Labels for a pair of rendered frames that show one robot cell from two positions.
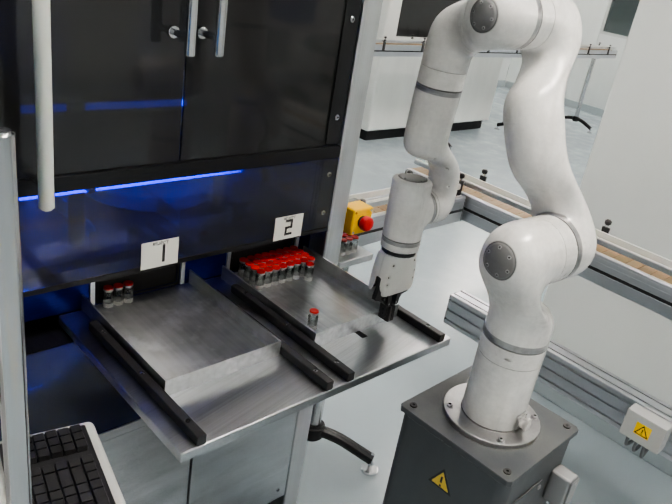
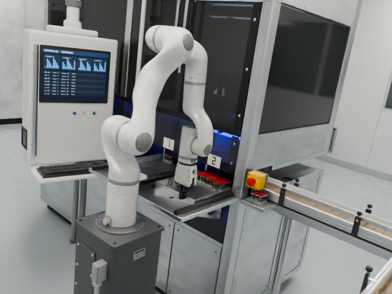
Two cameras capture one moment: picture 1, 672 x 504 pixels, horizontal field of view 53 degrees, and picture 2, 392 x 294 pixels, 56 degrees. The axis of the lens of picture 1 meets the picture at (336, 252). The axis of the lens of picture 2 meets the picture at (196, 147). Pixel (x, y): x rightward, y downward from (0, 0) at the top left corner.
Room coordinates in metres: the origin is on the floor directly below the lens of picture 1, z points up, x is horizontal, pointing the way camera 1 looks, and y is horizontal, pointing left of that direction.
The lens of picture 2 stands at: (1.29, -1.70, 1.57)
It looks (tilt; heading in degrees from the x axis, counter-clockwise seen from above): 15 degrees down; 87
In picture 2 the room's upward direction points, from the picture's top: 8 degrees clockwise
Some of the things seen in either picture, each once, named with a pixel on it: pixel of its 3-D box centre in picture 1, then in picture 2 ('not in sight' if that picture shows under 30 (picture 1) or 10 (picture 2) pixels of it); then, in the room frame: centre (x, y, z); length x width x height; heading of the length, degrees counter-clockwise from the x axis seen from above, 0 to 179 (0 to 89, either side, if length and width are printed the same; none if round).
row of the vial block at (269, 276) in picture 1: (285, 272); (209, 182); (1.48, 0.11, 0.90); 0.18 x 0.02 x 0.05; 137
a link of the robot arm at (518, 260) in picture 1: (521, 283); (121, 147); (1.08, -0.33, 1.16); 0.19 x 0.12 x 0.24; 132
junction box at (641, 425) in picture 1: (645, 428); not in sight; (1.67, -0.98, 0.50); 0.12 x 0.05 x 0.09; 47
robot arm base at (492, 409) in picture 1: (502, 377); (122, 202); (1.10, -0.35, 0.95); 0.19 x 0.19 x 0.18
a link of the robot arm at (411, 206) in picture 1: (408, 206); (191, 141); (1.35, -0.13, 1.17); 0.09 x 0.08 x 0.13; 132
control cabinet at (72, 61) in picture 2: not in sight; (69, 96); (0.62, 0.53, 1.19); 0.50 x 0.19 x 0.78; 35
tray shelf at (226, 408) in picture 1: (264, 330); (165, 182); (1.26, 0.12, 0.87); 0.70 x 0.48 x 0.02; 137
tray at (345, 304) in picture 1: (308, 290); (197, 186); (1.42, 0.05, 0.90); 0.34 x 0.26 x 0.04; 47
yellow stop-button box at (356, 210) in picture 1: (353, 216); (256, 179); (1.69, -0.03, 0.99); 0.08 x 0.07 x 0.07; 47
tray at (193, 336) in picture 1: (179, 324); (154, 166); (1.18, 0.29, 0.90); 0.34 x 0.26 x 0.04; 47
